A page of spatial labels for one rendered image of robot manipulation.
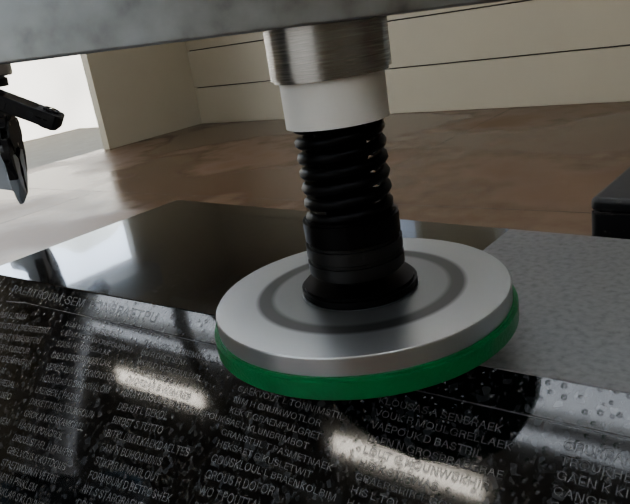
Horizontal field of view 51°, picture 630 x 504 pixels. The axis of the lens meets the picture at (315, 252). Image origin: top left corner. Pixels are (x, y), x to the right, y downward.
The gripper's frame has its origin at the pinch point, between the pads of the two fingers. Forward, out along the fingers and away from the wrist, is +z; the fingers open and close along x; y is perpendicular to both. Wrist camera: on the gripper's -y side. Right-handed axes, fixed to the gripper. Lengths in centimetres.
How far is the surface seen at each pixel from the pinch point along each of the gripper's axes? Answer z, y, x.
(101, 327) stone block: 3, -20, 53
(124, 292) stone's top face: 0, -22, 50
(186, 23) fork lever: -27, -33, 79
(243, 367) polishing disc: -6, -34, 81
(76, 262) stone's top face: 1.3, -14.4, 35.0
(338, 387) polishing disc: -7, -39, 85
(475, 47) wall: 24, -304, -543
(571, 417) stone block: -2, -54, 86
